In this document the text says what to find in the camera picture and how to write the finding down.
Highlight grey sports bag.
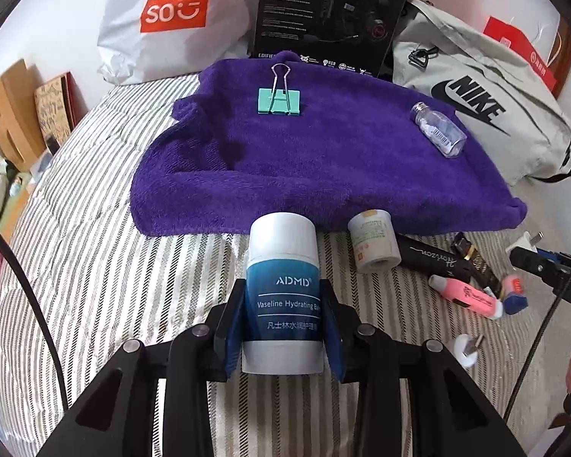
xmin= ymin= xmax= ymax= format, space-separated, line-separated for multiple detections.
xmin=391 ymin=0 xmax=571 ymax=186

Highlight black headset box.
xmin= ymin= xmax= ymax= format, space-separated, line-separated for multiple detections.
xmin=247 ymin=0 xmax=415 ymax=78

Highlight white and blue balm stick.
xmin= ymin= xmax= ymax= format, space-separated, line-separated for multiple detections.
xmin=242 ymin=213 xmax=325 ymax=376

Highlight striped bedding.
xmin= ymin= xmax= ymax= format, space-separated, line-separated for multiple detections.
xmin=0 ymin=78 xmax=571 ymax=457

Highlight white medicine bottle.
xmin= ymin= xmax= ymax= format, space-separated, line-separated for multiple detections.
xmin=347 ymin=209 xmax=401 ymax=274

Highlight pink earpick pen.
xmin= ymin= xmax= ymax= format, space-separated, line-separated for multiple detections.
xmin=428 ymin=275 xmax=505 ymax=320

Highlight black cable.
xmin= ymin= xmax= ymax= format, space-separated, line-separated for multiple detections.
xmin=0 ymin=214 xmax=72 ymax=410
xmin=502 ymin=267 xmax=571 ymax=424

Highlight small white adapter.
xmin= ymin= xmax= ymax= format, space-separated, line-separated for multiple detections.
xmin=454 ymin=333 xmax=486 ymax=368

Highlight brown notebook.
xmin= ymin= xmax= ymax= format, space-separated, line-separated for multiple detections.
xmin=33 ymin=72 xmax=79 ymax=155

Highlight black tube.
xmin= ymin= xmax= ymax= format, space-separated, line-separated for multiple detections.
xmin=397 ymin=235 xmax=472 ymax=281

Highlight black and gold bottle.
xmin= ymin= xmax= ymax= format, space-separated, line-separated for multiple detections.
xmin=451 ymin=232 xmax=500 ymax=296

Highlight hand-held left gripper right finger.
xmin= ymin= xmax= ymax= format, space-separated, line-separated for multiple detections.
xmin=318 ymin=281 xmax=541 ymax=457

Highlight pink and blue eraser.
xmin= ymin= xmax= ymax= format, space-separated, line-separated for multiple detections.
xmin=499 ymin=275 xmax=529 ymax=316

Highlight white charger plug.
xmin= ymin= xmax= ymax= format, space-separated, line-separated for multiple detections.
xmin=504 ymin=231 xmax=545 ymax=258

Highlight teal binder clip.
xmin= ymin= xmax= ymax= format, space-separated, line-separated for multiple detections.
xmin=257 ymin=63 xmax=304 ymax=116

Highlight purple towel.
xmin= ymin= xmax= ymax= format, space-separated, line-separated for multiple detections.
xmin=130 ymin=50 xmax=529 ymax=238

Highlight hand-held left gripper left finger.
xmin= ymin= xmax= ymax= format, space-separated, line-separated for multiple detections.
xmin=38 ymin=278 xmax=248 ymax=457

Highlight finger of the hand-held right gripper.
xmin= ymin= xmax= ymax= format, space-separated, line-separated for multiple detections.
xmin=542 ymin=250 xmax=571 ymax=273
xmin=510 ymin=246 xmax=571 ymax=293

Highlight white shopping bag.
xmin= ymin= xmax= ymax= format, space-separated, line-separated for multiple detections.
xmin=97 ymin=0 xmax=253 ymax=87

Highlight clear pill bottle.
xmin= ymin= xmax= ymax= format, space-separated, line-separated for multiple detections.
xmin=410 ymin=101 xmax=468 ymax=158

